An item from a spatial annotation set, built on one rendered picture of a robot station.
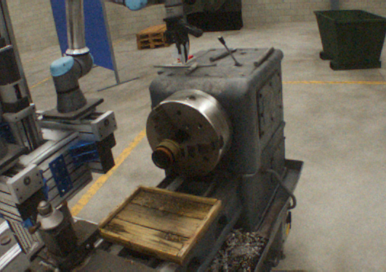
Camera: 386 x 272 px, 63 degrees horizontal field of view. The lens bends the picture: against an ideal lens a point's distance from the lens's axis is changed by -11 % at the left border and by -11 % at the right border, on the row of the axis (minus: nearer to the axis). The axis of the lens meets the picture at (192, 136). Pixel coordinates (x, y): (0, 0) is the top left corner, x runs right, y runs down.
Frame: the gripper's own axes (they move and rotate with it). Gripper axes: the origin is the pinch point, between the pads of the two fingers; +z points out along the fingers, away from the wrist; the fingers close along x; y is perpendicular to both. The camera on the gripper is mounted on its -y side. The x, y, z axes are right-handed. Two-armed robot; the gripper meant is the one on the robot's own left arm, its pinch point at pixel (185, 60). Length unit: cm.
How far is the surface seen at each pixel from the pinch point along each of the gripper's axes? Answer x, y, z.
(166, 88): 15.7, 1.9, 7.4
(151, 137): 32.0, 1.4, 21.9
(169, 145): 42.1, -13.7, 17.9
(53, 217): 90, -7, 15
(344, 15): -547, -29, 55
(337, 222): -64, -65, 130
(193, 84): 14.4, -10.5, 5.7
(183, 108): 32.0, -15.2, 8.4
